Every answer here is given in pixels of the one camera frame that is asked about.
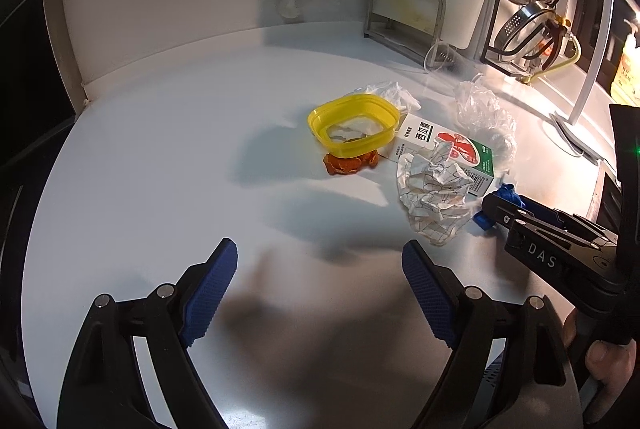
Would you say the green and white medicine box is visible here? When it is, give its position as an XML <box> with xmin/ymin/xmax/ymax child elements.
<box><xmin>391</xmin><ymin>112</ymin><xmax>501</xmax><ymax>197</ymax></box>

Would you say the yellow bottle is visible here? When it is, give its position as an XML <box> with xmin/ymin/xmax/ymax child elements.
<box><xmin>610</xmin><ymin>16</ymin><xmax>640</xmax><ymax>107</ymax></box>

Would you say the person's right hand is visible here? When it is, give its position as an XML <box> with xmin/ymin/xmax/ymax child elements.
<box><xmin>562</xmin><ymin>309</ymin><xmax>638</xmax><ymax>390</ymax></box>

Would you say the orange peel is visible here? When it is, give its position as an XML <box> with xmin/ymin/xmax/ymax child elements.
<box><xmin>322</xmin><ymin>148</ymin><xmax>379</xmax><ymax>176</ymax></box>

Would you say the white stand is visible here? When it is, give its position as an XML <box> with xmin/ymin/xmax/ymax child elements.
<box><xmin>542</xmin><ymin>0</ymin><xmax>616</xmax><ymax>165</ymax></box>

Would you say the clear plastic bag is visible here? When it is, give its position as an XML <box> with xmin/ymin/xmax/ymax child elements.
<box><xmin>362</xmin><ymin>80</ymin><xmax>421</xmax><ymax>114</ymax></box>

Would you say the clear plastic cup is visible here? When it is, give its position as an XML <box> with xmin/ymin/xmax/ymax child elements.
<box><xmin>424</xmin><ymin>42</ymin><xmax>458</xmax><ymax>72</ymax></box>

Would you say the yellow plastic bowl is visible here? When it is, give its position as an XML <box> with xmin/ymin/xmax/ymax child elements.
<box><xmin>307</xmin><ymin>94</ymin><xmax>402</xmax><ymax>159</ymax></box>

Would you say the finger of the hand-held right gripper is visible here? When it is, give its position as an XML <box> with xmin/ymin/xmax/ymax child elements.
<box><xmin>497</xmin><ymin>184</ymin><xmax>618</xmax><ymax>244</ymax></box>
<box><xmin>474</xmin><ymin>193</ymin><xmax>623</xmax><ymax>305</ymax></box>

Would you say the clear plastic wrap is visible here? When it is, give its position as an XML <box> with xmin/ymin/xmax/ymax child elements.
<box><xmin>454</xmin><ymin>80</ymin><xmax>518</xmax><ymax>170</ymax></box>

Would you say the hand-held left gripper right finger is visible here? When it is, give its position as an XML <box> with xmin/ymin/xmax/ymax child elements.
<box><xmin>401</xmin><ymin>240</ymin><xmax>583</xmax><ymax>429</ymax></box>

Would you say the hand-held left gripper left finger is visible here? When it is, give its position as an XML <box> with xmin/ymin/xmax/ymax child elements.
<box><xmin>57</xmin><ymin>237</ymin><xmax>238</xmax><ymax>429</ymax></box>

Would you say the yellow hose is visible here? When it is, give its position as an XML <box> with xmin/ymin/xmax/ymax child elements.
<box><xmin>517</xmin><ymin>16</ymin><xmax>583</xmax><ymax>85</ymax></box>

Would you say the metal colander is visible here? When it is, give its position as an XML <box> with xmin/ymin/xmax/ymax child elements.
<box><xmin>492</xmin><ymin>2</ymin><xmax>571</xmax><ymax>60</ymax></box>

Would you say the printed paper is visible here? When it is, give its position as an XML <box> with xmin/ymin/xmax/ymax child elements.
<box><xmin>396</xmin><ymin>144</ymin><xmax>483</xmax><ymax>246</ymax></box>

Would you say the white tissue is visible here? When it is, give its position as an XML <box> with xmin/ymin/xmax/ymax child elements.
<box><xmin>327</xmin><ymin>118</ymin><xmax>388</xmax><ymax>143</ymax></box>

